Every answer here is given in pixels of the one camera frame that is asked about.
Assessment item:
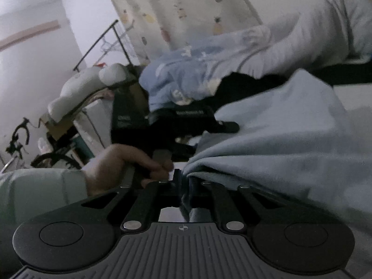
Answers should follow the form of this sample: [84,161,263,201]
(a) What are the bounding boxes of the fruit print curtain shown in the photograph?
[112,0,262,64]

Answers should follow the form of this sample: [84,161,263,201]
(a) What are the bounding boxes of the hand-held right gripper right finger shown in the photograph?
[186,177,294,233]

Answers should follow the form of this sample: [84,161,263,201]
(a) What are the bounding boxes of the person's left forearm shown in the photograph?
[0,169,88,239]

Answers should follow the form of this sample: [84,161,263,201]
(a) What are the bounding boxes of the cardboard box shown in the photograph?
[39,112,77,141]

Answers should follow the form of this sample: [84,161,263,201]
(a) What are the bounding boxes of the light blue pants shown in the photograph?
[183,69,372,227]

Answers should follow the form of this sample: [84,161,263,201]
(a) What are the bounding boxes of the white plush toy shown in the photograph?
[48,63,137,123]

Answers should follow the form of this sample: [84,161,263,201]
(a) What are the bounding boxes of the black clothes rack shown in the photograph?
[73,20,137,72]

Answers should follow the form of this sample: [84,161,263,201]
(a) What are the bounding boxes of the light blue printed duvet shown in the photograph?
[139,0,372,114]

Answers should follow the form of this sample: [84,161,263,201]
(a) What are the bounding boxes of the black garment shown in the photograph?
[157,61,372,114]

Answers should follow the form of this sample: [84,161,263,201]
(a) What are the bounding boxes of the person's left hand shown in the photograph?
[83,144,175,197]

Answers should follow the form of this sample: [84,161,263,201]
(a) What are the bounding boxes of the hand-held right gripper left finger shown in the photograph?
[81,169,182,233]

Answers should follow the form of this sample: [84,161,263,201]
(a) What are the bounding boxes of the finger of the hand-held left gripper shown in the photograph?
[151,107,240,134]

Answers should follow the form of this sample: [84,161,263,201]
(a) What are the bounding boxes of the dark bicycle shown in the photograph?
[0,118,83,175]

